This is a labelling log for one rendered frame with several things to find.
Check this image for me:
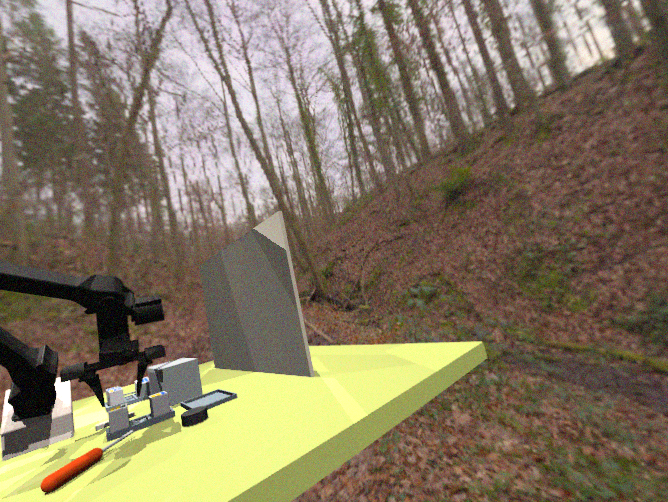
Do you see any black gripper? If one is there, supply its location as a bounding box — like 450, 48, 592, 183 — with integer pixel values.
60, 327, 166, 407

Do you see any orange-handled screwdriver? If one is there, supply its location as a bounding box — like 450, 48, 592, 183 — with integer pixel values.
41, 431, 134, 493

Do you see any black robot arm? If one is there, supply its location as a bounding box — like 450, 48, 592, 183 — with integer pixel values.
0, 260, 164, 421

